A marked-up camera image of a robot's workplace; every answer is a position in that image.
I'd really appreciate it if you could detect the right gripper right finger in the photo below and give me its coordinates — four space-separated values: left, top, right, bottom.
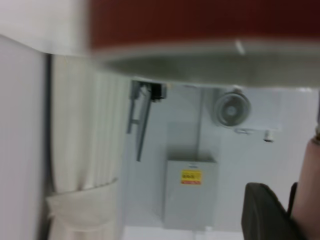
286 181 298 216

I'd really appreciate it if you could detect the white wall fan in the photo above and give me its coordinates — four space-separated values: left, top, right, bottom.
213 85 252 128

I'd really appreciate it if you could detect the grey electrical box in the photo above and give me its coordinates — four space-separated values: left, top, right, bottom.
163 156 219 230

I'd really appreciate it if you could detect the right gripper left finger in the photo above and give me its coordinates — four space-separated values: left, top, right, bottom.
240 182 311 240

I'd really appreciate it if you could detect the white curtain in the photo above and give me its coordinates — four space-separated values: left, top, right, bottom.
45 53 131 240

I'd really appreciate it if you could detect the grey spoon pink handle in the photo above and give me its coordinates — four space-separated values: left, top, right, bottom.
291 136 320 240

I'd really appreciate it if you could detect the white wall fixture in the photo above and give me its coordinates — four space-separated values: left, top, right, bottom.
233 125 280 144

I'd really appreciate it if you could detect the red ceramic mug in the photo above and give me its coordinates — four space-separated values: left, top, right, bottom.
84 0 320 89

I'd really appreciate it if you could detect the yellow warning label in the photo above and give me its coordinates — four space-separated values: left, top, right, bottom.
180 169 203 186

